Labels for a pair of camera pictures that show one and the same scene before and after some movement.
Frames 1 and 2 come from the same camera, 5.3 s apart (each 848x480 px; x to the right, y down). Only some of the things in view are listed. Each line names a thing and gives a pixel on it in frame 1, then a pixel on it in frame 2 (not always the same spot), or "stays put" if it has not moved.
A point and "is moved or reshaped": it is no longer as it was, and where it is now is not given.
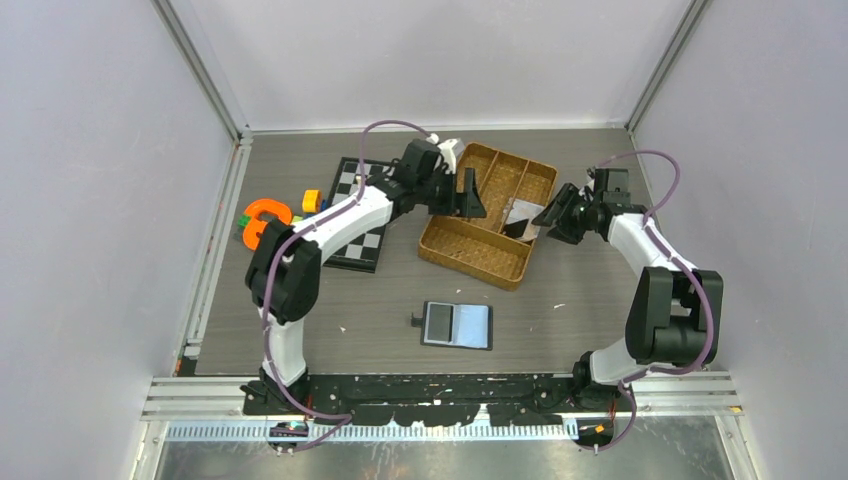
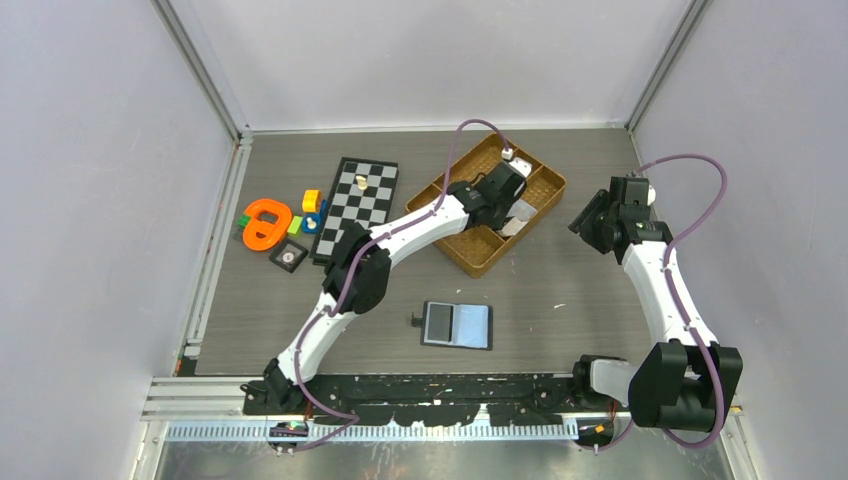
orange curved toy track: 255,225 stays put
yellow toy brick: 312,201 stays put
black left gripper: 458,203 -> 498,221
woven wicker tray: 475,246 is moved or reshaped
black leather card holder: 456,325 stays put
